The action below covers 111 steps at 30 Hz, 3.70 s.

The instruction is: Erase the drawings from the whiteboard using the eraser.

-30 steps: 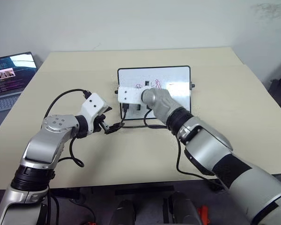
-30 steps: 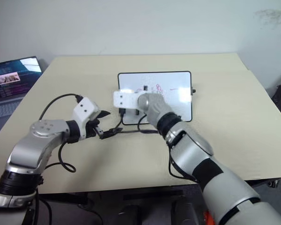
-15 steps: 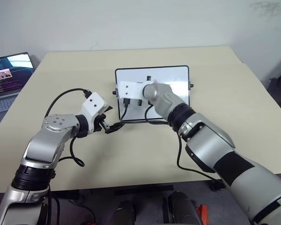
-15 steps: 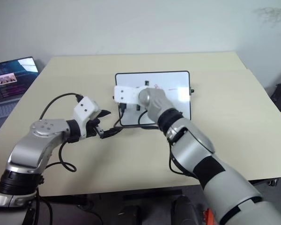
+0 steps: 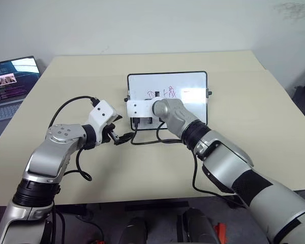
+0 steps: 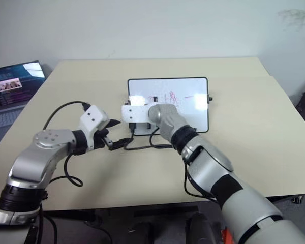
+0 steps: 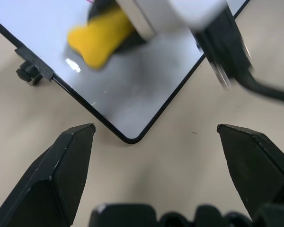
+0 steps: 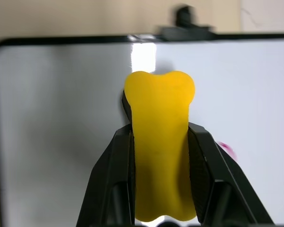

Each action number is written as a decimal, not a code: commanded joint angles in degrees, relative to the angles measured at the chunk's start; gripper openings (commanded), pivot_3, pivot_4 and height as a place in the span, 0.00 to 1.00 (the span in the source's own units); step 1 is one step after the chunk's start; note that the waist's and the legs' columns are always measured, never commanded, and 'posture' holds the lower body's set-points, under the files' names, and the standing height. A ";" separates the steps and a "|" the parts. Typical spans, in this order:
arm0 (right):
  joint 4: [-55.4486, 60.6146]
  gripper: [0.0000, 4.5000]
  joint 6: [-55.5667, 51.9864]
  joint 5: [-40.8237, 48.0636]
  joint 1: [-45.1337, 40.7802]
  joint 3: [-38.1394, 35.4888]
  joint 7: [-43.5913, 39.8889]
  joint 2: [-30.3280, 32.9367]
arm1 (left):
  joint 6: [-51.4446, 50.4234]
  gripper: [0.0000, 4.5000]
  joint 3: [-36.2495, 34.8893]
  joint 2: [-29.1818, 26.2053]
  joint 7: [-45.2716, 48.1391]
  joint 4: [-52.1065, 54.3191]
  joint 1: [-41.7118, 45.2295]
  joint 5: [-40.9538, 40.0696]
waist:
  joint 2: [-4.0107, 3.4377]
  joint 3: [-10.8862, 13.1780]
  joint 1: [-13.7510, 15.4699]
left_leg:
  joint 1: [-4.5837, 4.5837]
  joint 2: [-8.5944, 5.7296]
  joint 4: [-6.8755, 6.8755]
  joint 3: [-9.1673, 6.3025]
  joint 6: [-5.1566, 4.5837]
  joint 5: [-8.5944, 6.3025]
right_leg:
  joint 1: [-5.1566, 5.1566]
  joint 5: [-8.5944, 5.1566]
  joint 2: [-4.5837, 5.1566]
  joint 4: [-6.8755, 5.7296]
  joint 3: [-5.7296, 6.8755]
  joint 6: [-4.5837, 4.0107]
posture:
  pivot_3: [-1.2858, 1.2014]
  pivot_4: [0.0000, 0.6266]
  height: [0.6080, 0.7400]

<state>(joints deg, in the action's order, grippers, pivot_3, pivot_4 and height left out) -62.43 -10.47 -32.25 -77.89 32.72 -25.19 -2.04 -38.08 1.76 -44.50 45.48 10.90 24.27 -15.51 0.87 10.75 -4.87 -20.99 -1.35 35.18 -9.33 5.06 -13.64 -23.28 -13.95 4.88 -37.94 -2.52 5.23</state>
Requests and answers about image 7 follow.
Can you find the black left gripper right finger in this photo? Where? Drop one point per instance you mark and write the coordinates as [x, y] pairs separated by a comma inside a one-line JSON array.
[[255, 170]]

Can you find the yellow whiteboard eraser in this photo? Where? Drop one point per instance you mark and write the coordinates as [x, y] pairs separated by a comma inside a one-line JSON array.
[[101, 40]]

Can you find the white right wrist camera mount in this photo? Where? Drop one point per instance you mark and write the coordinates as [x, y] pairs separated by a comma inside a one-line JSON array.
[[180, 11]]

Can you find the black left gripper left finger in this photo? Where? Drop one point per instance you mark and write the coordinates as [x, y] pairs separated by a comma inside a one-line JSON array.
[[52, 179]]

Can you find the black whiteboard stand clamp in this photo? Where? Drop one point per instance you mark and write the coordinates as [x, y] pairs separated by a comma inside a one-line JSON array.
[[32, 65]]

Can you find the whiteboard with black frame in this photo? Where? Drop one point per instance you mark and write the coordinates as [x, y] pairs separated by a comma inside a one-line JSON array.
[[132, 94]]

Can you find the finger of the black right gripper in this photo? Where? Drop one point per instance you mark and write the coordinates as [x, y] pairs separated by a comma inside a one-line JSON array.
[[132, 42], [101, 9]]

